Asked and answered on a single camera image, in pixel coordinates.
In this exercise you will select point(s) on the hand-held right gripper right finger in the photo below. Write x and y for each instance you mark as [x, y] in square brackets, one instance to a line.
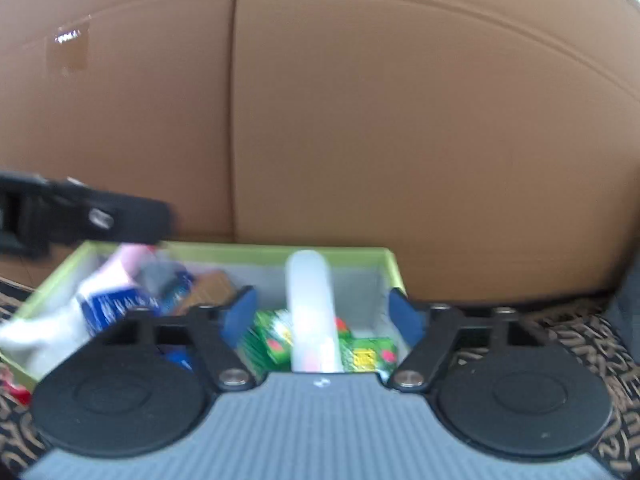
[402, 317]

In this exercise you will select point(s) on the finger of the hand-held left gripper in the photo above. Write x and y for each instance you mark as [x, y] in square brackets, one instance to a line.
[127, 222]

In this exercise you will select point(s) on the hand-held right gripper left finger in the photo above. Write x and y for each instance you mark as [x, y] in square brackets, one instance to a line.
[240, 316]

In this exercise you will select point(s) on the green printed packet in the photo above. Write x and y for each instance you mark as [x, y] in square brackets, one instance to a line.
[270, 342]

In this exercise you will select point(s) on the small copper box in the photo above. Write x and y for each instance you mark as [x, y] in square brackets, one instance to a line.
[210, 287]

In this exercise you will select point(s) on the steel wool scrubber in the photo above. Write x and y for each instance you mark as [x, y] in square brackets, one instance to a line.
[155, 275]

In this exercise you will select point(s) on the pink and white work glove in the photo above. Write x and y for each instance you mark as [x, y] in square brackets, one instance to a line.
[50, 330]
[310, 300]

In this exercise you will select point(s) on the green cardboard box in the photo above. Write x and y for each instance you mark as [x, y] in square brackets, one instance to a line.
[280, 256]

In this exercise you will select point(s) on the blue card box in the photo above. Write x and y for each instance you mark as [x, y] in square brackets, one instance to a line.
[110, 307]

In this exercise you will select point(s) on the small blue item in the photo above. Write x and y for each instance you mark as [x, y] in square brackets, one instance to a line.
[178, 360]

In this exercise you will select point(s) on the black patterned mat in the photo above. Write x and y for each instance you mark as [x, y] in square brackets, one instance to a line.
[575, 330]

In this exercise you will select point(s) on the brown cardboard backdrop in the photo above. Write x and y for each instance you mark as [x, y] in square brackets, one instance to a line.
[400, 110]

